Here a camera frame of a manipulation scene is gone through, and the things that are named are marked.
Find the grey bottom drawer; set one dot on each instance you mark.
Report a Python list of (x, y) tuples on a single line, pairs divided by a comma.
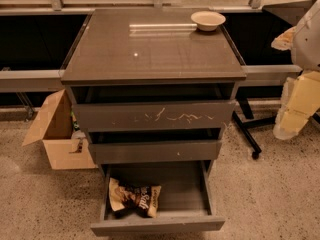
[(185, 202)]

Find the white paper bowl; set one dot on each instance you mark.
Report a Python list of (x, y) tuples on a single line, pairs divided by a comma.
[(207, 20)]

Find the grey drawer cabinet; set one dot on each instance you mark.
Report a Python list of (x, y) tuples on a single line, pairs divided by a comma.
[(151, 47)]

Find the metal window rail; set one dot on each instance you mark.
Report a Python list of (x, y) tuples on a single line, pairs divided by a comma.
[(50, 80)]

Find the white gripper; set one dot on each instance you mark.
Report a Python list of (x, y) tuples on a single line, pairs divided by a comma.
[(308, 44)]

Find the black rolling side table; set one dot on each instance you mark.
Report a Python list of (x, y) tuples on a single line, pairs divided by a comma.
[(290, 12)]

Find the grey middle drawer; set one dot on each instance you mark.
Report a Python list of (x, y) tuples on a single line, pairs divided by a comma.
[(155, 146)]

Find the brown chip bag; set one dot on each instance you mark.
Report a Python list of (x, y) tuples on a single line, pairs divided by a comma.
[(143, 200)]

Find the open cardboard box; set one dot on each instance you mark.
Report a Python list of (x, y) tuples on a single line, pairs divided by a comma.
[(53, 126)]

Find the green bottle in box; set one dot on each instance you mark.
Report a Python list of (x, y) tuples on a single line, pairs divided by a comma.
[(75, 124)]

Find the grey drawer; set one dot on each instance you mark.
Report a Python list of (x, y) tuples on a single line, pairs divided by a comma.
[(185, 202), (155, 146), (152, 107)]

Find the grey top drawer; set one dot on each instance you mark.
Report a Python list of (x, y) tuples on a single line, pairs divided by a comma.
[(152, 107)]

